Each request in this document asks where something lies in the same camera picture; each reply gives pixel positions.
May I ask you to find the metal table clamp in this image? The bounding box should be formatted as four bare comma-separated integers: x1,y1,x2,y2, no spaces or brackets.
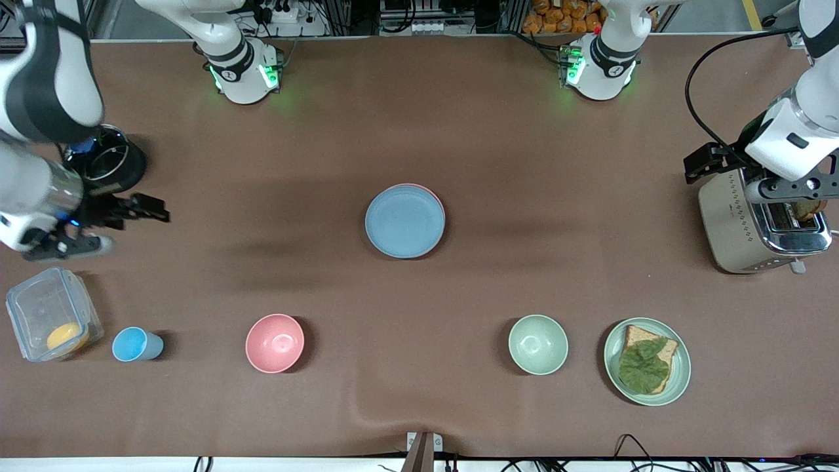
406,431,443,472

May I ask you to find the square brown bread slice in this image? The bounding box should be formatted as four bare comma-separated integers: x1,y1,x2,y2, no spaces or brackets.
619,324,679,395

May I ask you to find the green plate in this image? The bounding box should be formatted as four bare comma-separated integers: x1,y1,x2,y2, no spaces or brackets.
603,317,692,407

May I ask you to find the white power strip with plugs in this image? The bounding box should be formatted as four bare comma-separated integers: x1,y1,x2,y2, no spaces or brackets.
259,0,328,37

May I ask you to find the beige chrome toaster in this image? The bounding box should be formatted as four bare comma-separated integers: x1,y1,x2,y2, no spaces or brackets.
697,167,833,276

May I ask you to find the orange round food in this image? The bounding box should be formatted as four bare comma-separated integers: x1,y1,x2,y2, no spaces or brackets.
46,323,90,353

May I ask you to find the dark-crusted bread slice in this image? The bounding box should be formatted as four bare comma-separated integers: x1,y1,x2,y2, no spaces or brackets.
790,199,828,222

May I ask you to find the black round kettle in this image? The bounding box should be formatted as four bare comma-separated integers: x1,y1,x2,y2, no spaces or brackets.
79,125,148,196

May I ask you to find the pink bowl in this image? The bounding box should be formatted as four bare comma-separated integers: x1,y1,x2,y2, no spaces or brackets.
245,313,306,374

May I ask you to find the blue plate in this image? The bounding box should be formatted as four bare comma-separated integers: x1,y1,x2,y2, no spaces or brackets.
364,186,446,260

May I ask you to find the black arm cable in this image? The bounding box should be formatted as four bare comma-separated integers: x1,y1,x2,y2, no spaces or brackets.
684,26,802,168

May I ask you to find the clear plastic food container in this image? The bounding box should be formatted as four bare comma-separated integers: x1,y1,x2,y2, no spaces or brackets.
5,267,104,363

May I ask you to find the orange snack bag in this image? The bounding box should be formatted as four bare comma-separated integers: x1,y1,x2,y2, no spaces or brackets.
522,0,607,35

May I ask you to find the black looped cable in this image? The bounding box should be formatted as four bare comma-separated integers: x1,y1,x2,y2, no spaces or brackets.
613,434,656,472

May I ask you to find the blue cup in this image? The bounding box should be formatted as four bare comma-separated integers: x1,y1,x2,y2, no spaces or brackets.
111,326,165,363

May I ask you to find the green lettuce leaf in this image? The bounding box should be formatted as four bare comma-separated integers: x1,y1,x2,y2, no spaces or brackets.
618,338,671,395

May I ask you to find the green bowl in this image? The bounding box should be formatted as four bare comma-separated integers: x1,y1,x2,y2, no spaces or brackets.
508,315,570,376

